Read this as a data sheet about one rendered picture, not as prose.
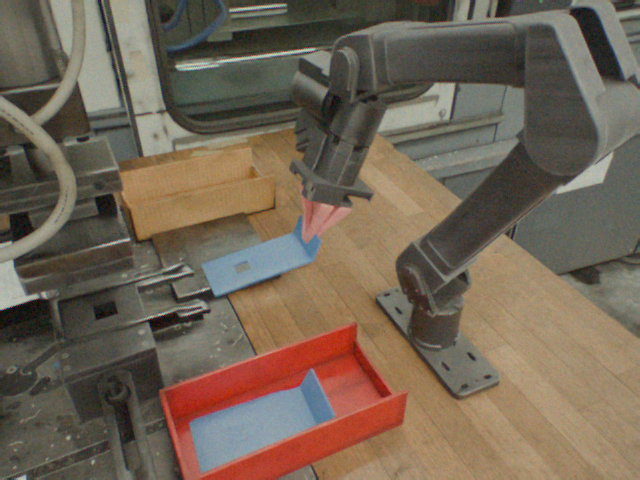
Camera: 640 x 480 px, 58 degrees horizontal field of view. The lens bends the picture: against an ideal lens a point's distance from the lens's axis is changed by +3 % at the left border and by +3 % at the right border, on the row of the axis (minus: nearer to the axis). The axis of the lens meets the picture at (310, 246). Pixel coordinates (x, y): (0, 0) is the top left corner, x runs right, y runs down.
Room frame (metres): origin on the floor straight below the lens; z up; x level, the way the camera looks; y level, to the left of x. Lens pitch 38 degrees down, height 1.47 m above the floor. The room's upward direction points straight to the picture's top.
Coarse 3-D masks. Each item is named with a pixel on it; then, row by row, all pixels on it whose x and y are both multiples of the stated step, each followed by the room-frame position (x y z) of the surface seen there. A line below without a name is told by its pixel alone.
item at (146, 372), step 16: (96, 320) 0.50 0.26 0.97; (112, 368) 0.42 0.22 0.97; (128, 368) 0.42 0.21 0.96; (144, 368) 0.43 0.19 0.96; (160, 368) 0.44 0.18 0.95; (64, 384) 0.40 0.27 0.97; (80, 384) 0.40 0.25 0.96; (96, 384) 0.41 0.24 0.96; (144, 384) 0.43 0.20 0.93; (160, 384) 0.44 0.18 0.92; (80, 400) 0.40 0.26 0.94; (96, 400) 0.41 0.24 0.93; (144, 400) 0.43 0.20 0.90; (80, 416) 0.40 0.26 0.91; (96, 416) 0.40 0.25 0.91
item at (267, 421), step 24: (312, 384) 0.43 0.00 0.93; (240, 408) 0.41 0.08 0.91; (264, 408) 0.41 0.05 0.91; (288, 408) 0.41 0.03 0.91; (312, 408) 0.41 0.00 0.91; (192, 432) 0.38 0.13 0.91; (216, 432) 0.38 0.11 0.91; (264, 432) 0.38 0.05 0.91; (288, 432) 0.38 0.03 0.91; (216, 456) 0.35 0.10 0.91; (240, 456) 0.35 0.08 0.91
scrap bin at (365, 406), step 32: (288, 352) 0.46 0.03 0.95; (320, 352) 0.48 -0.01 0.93; (352, 352) 0.50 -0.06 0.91; (192, 384) 0.41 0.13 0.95; (224, 384) 0.42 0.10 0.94; (256, 384) 0.44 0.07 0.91; (288, 384) 0.45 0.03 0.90; (352, 384) 0.45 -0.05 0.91; (384, 384) 0.43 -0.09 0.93; (192, 416) 0.40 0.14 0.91; (352, 416) 0.36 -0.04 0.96; (384, 416) 0.38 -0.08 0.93; (192, 448) 0.36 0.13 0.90; (288, 448) 0.33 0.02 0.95; (320, 448) 0.35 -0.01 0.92
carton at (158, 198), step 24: (144, 168) 0.87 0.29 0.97; (168, 168) 0.89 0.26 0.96; (192, 168) 0.90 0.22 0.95; (216, 168) 0.92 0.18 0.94; (240, 168) 0.94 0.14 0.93; (120, 192) 0.80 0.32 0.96; (144, 192) 0.87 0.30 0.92; (168, 192) 0.88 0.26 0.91; (192, 192) 0.79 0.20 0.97; (216, 192) 0.80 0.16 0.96; (240, 192) 0.82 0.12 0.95; (264, 192) 0.84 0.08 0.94; (144, 216) 0.75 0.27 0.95; (168, 216) 0.77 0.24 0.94; (192, 216) 0.79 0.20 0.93; (216, 216) 0.80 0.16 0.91; (144, 240) 0.75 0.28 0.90
